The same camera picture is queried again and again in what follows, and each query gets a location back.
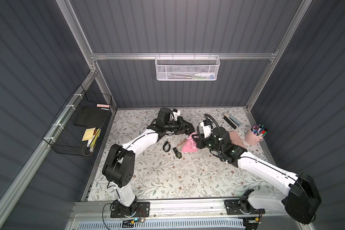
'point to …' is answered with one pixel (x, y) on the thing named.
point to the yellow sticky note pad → (88, 134)
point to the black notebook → (91, 116)
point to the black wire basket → (75, 130)
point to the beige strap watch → (182, 143)
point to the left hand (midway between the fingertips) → (193, 125)
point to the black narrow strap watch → (164, 145)
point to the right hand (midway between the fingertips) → (194, 135)
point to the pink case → (235, 139)
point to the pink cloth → (190, 145)
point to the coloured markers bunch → (259, 130)
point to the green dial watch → (178, 154)
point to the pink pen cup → (252, 139)
